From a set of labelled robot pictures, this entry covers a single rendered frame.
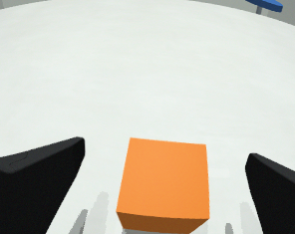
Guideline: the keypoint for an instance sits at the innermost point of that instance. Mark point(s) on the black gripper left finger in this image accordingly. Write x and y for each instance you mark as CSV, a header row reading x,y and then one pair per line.
x,y
34,183

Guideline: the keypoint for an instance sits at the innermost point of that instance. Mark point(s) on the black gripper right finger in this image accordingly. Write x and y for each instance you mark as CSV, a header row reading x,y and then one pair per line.
x,y
272,187

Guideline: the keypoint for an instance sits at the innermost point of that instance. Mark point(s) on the orange block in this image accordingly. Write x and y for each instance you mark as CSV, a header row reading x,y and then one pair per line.
x,y
164,187

